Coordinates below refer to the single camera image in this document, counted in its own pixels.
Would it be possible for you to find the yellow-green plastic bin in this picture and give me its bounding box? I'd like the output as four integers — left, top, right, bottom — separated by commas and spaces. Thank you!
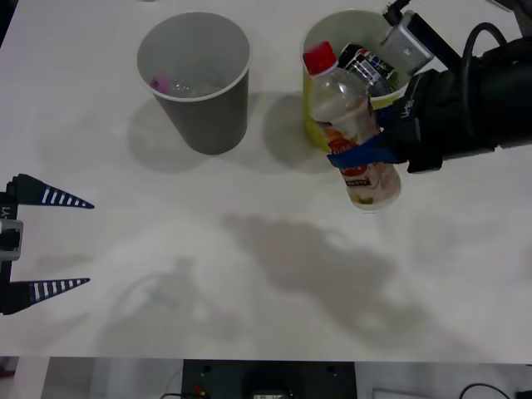
299, 8, 417, 153

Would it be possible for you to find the red-capped plastic bottle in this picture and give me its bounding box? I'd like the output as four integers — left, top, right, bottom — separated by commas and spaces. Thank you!
302, 41, 403, 214

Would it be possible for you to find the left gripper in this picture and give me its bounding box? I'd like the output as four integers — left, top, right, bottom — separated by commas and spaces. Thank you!
0, 173, 96, 316

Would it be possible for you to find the black drink can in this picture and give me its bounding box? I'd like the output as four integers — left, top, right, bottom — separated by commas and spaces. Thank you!
337, 42, 402, 99

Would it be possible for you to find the grey plastic bin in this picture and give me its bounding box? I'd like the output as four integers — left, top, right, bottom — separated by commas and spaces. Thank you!
135, 11, 253, 156

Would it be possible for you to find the black cable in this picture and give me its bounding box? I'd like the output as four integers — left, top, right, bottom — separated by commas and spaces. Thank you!
460, 382, 519, 399

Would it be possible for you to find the black robot torso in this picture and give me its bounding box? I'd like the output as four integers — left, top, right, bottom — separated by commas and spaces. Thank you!
181, 360, 357, 399

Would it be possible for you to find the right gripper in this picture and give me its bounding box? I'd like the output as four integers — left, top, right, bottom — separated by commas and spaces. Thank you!
327, 68, 475, 175

